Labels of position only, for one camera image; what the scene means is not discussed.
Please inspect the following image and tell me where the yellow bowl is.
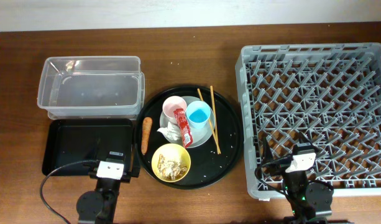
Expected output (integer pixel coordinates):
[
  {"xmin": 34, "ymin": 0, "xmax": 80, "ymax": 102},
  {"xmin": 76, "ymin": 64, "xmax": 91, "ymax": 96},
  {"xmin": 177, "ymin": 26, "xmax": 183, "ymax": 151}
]
[{"xmin": 151, "ymin": 143, "xmax": 191, "ymax": 183}]

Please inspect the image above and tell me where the blue cup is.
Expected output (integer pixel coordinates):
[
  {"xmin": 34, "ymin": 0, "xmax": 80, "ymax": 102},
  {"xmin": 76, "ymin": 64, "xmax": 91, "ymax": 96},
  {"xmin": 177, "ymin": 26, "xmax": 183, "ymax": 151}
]
[{"xmin": 185, "ymin": 100, "xmax": 211, "ymax": 129}]

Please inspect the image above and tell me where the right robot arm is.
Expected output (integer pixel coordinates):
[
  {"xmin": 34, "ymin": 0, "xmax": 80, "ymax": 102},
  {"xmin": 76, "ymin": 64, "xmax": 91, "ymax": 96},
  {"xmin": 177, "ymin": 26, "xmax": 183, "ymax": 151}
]
[{"xmin": 254, "ymin": 133, "xmax": 334, "ymax": 224}]

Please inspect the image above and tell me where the orange carrot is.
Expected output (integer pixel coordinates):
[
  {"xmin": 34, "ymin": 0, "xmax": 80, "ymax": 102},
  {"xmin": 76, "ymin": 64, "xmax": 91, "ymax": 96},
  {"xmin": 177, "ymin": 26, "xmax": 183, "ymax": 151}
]
[{"xmin": 141, "ymin": 117, "xmax": 153, "ymax": 155}]

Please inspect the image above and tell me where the wooden chopstick left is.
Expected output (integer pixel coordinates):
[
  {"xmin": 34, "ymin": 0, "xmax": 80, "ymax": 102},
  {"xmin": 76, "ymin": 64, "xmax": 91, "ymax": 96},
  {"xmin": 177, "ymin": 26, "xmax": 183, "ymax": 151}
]
[{"xmin": 197, "ymin": 88, "xmax": 214, "ymax": 139}]

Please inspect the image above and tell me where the red snack wrapper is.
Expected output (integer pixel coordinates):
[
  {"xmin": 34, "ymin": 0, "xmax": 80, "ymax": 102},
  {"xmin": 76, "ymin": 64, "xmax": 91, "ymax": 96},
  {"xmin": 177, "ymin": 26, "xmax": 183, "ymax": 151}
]
[{"xmin": 173, "ymin": 108, "xmax": 193, "ymax": 148}]

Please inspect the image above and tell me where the grey dishwasher rack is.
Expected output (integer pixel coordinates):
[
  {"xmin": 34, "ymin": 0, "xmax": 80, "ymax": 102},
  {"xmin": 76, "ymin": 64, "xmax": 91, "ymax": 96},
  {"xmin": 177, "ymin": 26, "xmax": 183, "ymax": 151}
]
[{"xmin": 235, "ymin": 42, "xmax": 381, "ymax": 200}]

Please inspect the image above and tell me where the pink cup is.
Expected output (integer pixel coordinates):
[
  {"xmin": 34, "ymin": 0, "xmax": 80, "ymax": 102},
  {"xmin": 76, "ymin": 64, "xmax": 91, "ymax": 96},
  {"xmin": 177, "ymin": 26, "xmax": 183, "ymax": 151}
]
[{"xmin": 162, "ymin": 96, "xmax": 187, "ymax": 124}]

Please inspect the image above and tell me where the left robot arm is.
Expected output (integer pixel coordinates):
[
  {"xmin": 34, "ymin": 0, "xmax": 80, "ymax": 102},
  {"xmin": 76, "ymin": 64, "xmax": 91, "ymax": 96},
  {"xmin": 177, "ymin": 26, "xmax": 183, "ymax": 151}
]
[{"xmin": 76, "ymin": 139, "xmax": 139, "ymax": 223}]

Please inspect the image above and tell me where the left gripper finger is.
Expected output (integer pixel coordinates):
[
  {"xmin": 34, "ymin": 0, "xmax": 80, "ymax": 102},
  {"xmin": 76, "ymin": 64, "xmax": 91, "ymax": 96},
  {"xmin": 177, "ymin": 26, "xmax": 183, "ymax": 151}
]
[
  {"xmin": 131, "ymin": 145, "xmax": 140, "ymax": 178},
  {"xmin": 90, "ymin": 138, "xmax": 101, "ymax": 160}
]

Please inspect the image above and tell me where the clear plastic bin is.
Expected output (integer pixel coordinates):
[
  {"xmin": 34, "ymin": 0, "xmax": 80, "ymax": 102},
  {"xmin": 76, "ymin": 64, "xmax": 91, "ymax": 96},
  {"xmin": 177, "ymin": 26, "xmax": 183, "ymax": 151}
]
[{"xmin": 37, "ymin": 56, "xmax": 145, "ymax": 119}]

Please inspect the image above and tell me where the grey plate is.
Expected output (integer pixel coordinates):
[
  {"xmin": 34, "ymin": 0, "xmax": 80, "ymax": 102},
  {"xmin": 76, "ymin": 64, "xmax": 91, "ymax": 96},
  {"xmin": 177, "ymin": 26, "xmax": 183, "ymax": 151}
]
[{"xmin": 159, "ymin": 96, "xmax": 215, "ymax": 148}]

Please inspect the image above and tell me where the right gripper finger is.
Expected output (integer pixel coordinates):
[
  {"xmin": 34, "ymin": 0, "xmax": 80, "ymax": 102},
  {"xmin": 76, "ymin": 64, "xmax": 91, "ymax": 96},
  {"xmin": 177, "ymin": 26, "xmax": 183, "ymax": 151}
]
[
  {"xmin": 298, "ymin": 133, "xmax": 318, "ymax": 152},
  {"xmin": 262, "ymin": 138, "xmax": 273, "ymax": 164}
]

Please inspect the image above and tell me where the black rectangular tray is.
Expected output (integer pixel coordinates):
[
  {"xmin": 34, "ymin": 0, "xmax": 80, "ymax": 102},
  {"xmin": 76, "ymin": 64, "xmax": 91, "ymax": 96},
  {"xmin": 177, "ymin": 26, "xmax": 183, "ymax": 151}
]
[{"xmin": 42, "ymin": 119, "xmax": 134, "ymax": 175}]

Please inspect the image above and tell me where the white tissue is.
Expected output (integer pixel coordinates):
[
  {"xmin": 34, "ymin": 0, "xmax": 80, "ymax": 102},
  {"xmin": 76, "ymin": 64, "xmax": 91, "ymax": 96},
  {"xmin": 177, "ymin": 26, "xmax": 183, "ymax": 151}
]
[{"xmin": 157, "ymin": 122, "xmax": 181, "ymax": 141}]

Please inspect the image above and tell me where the round black serving tray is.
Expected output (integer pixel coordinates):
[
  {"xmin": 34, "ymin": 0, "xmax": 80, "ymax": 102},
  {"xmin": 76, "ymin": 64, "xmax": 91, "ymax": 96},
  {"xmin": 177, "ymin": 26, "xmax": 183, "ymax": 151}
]
[{"xmin": 134, "ymin": 85, "xmax": 244, "ymax": 190}]

